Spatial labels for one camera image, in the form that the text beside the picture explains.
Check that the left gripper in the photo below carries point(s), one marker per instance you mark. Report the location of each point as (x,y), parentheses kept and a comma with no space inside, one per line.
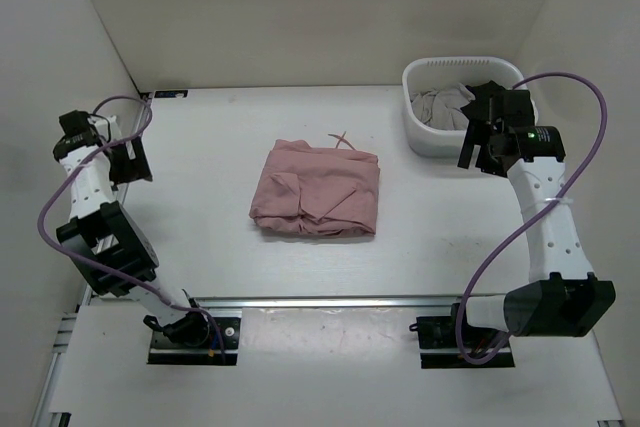
(132,169)

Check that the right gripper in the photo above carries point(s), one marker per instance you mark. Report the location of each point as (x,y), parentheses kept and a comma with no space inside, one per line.
(479,134)

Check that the pink trousers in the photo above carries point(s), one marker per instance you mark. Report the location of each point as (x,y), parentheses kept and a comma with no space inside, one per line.
(317,191)

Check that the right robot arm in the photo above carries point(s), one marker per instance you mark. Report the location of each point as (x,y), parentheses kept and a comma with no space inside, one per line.
(563,297)

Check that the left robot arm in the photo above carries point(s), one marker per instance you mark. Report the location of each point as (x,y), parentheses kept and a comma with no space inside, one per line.
(118,259)

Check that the black garment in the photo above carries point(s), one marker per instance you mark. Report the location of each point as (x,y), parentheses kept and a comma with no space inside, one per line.
(480,97)

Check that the grey garment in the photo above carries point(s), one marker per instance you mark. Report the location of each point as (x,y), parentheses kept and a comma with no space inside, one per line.
(441,109)

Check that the white plastic basket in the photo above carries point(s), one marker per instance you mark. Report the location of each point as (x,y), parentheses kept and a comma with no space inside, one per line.
(443,72)

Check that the black label strip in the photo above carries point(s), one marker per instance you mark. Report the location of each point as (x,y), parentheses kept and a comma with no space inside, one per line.
(170,94)

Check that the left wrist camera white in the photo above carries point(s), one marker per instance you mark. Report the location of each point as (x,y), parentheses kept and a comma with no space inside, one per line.
(106,128)

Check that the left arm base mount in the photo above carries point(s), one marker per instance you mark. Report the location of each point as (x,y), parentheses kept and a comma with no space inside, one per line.
(208,349)

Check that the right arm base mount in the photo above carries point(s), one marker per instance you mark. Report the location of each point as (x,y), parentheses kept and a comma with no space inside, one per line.
(434,329)

